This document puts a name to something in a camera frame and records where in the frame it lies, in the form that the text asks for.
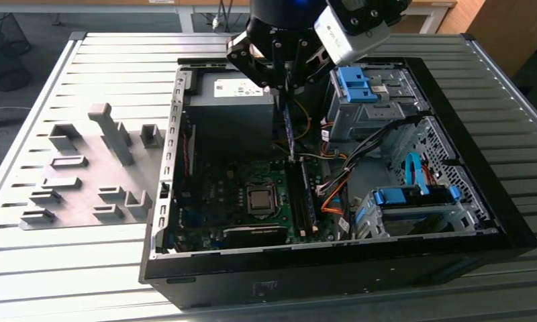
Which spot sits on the grey power supply white label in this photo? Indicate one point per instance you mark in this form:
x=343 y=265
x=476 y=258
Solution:
x=228 y=114

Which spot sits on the blue disk carrier with disk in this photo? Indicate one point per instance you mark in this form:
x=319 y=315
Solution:
x=391 y=196

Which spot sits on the grey plastic parts rack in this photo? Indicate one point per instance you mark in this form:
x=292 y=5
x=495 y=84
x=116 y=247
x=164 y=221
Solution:
x=93 y=161

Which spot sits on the green motherboard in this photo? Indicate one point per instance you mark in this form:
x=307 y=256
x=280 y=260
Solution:
x=219 y=198

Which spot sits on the black graphics card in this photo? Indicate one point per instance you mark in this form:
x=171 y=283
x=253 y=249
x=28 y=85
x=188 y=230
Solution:
x=255 y=234

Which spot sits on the black open PC case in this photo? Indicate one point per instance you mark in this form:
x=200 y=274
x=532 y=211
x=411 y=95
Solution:
x=295 y=278

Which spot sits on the black RAM slot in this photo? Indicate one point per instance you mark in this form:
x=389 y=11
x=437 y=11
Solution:
x=295 y=201

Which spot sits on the RAM stick with black chips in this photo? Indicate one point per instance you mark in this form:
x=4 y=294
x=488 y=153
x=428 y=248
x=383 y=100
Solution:
x=289 y=127

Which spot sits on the black mesh waste bin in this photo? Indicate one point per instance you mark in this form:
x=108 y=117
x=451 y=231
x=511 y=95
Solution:
x=4 y=60

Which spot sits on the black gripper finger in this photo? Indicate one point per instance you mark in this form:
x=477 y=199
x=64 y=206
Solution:
x=301 y=67
x=251 y=67

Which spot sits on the wooden desk white frame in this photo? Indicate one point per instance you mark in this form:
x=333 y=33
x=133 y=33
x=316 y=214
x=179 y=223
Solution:
x=185 y=20

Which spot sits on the blue disk carrier tall latch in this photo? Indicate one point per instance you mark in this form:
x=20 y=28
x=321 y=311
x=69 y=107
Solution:
x=356 y=90

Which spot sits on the blue installed RAM stick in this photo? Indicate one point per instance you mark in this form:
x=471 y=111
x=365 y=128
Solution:
x=311 y=201

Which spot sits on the CPU socket with silver CPU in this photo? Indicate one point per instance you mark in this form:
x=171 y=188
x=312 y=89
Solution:
x=261 y=199

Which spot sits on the tall grey disk bay cage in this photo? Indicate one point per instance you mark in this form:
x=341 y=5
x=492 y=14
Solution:
x=376 y=114

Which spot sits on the brown wooden cabinet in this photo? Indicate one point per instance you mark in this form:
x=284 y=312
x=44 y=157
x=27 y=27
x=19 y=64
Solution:
x=519 y=27

